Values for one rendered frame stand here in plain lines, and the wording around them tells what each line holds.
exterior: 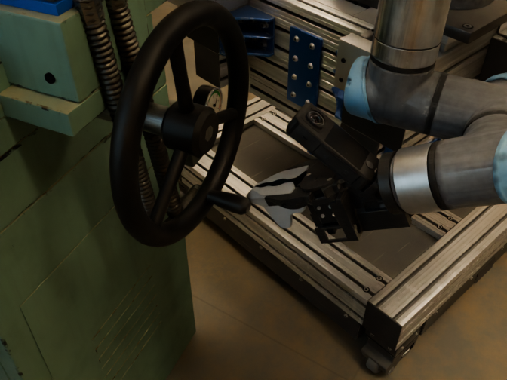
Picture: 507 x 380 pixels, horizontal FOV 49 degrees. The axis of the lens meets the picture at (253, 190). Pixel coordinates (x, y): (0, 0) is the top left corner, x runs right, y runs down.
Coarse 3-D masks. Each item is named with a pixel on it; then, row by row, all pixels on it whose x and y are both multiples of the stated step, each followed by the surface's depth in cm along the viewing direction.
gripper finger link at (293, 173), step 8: (296, 168) 72; (304, 168) 71; (272, 176) 73; (280, 176) 72; (288, 176) 71; (296, 176) 70; (304, 176) 70; (256, 184) 73; (264, 184) 73; (272, 184) 72; (280, 184) 72; (296, 184) 70; (248, 192) 75
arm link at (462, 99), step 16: (448, 80) 63; (464, 80) 63; (496, 80) 64; (448, 96) 62; (464, 96) 62; (480, 96) 61; (496, 96) 61; (448, 112) 62; (464, 112) 62; (480, 112) 60; (496, 112) 58; (432, 128) 64; (448, 128) 63; (464, 128) 61
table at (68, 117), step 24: (144, 0) 80; (0, 72) 59; (120, 72) 63; (0, 96) 60; (24, 96) 59; (48, 96) 59; (96, 96) 60; (24, 120) 60; (48, 120) 59; (72, 120) 58
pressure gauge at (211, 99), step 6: (204, 84) 96; (198, 90) 94; (204, 90) 94; (210, 90) 94; (216, 90) 96; (198, 96) 94; (204, 96) 94; (210, 96) 94; (216, 96) 96; (222, 96) 98; (198, 102) 94; (204, 102) 94; (210, 102) 95; (222, 102) 99; (216, 108) 98
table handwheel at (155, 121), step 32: (160, 32) 53; (224, 32) 65; (160, 64) 53; (128, 96) 51; (128, 128) 52; (160, 128) 65; (192, 128) 62; (224, 128) 77; (128, 160) 53; (224, 160) 76; (128, 192) 54; (160, 192) 63; (128, 224) 57; (160, 224) 63; (192, 224) 70
